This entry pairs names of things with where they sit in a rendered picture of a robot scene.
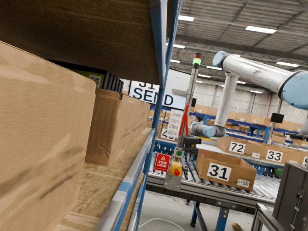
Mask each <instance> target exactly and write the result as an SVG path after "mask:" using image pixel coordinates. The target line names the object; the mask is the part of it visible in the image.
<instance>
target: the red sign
mask: <svg viewBox="0 0 308 231"><path fill-rule="evenodd" d="M170 159H171V155H167V154H161V153H157V157H156V162H155V166H154V170H157V171H162V172H166V173H168V170H170V169H171V167H169V164H170Z"/></svg>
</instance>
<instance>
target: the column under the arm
mask: <svg viewBox="0 0 308 231"><path fill-rule="evenodd" d="M259 210H260V211H261V213H262V214H263V215H264V216H265V217H266V218H267V219H268V221H269V222H270V223H271V224H272V225H273V226H274V227H275V229H276V230H277V231H308V169H306V165H300V164H295V163H291V162H285V165H284V169H283V172H282V176H281V180H280V185H279V189H278V193H277V197H276V201H275V205H274V209H273V211H270V210H266V209H262V208H259Z"/></svg>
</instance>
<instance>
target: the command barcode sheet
mask: <svg viewBox="0 0 308 231"><path fill-rule="evenodd" d="M183 114H184V112H183V111H180V110H174V109H171V113H170V119H169V124H168V128H167V133H166V136H169V137H174V138H178V134H179V130H180V125H181V121H182V115H183Z"/></svg>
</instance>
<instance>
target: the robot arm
mask: <svg viewBox="0 0 308 231"><path fill-rule="evenodd" d="M213 65H214V66H215V67H218V68H220V69H223V70H225V71H226V73H225V75H226V76H227V77H226V81H225V85H224V89H223V93H222V96H221V100H220V105H219V108H218V112H217V116H216V119H215V123H214V126H206V125H203V123H201V122H193V123H192V127H191V132H190V135H193V136H197V137H200V135H203V136H205V137H207V138H210V137H217V138H222V137H224V136H225V135H226V129H225V125H226V121H227V117H228V114H229V110H230V106H231V102H232V99H233V95H234V92H235V88H236V84H237V80H238V78H239V77H242V78H244V79H247V80H249V81H251V82H253V83H255V84H258V85H260V86H262V87H265V88H267V89H269V90H272V91H274V92H276V93H278V98H280V99H281V100H283V101H285V102H287V103H288V104H290V105H291V106H293V107H295V108H298V109H302V110H307V111H308V71H304V70H299V71H296V72H290V71H286V70H283V69H280V68H276V67H273V66H269V65H266V64H262V63H259V62H255V61H253V60H248V59H245V58H241V57H239V56H235V55H233V54H229V53H226V52H224V51H219V52H218V53H217V54H216V55H215V57H214V59H213ZM299 134H302V135H308V114H307V120H306V122H305V123H304V125H303V126H302V128H301V130H300V131H299ZM197 150H198V149H193V150H188V151H186V155H187V160H188V162H190V161H191V160H193V157H194V156H195V155H196V154H197ZM190 153H191V154H190ZM190 155H191V157H189V156H190ZM189 158H190V159H189Z"/></svg>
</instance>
